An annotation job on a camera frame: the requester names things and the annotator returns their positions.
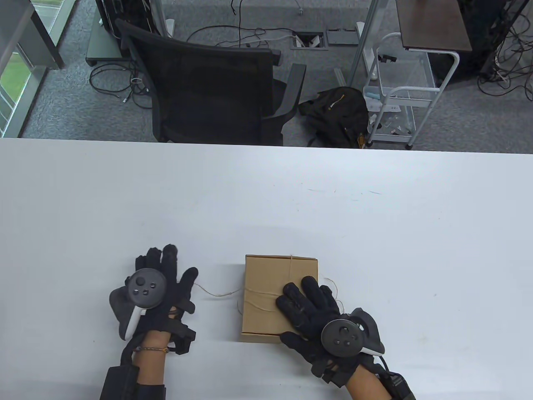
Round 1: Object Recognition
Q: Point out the person's right hand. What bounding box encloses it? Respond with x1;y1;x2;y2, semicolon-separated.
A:
276;276;375;388

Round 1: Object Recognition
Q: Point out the person's left hand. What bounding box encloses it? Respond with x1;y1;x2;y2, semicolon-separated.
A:
134;245;199;335

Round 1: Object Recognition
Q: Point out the thin jute twine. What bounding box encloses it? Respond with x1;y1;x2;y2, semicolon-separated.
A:
194;255;345;314

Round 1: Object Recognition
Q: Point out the brown cardboard box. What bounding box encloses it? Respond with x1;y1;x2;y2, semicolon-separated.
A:
239;255;319;344

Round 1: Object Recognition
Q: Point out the person's left forearm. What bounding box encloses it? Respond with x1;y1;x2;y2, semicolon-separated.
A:
134;331;168;385

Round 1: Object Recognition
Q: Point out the black forearm battery pack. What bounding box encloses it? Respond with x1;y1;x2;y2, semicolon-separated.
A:
100;366;140;400
379;371;416;400

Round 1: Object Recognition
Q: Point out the person's right forearm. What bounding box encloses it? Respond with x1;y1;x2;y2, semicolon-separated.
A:
346;367;393;400

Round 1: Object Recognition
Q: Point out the grey floor outlet box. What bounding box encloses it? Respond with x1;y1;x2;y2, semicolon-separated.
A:
290;31;329;50

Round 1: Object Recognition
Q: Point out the grey and white hand controller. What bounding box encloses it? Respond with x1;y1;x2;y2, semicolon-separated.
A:
321;308;386;358
109;270;167;341

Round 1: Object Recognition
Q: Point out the black backpack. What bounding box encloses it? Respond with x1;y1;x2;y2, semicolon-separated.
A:
299;87;371;148

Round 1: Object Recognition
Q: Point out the black mesh office chair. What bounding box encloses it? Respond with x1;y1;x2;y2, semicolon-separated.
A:
115;19;306;146

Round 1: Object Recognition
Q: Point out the grey floor cover plate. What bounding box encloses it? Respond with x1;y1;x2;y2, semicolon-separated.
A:
326;28;359;45

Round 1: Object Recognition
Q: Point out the black equipment rack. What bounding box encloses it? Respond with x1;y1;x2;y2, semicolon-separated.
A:
95;0;154;34

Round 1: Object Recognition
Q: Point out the dark brown side table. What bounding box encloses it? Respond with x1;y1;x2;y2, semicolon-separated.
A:
396;0;473;53

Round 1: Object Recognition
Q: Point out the black forearm strap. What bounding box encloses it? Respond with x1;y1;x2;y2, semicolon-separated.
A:
135;383;166;400

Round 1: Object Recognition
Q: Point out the black floor cable tangle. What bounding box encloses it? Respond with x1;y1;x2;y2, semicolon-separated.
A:
477;0;533;100
90;62;152;110

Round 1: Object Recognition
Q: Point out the white wire cart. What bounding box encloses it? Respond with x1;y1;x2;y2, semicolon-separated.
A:
362;32;461;150

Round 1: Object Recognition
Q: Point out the grey stand base plate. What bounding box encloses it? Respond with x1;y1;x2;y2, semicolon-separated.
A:
86;25;130;65

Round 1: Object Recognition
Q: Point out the grey aluminium post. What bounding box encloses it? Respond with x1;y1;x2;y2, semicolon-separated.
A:
348;0;381;86

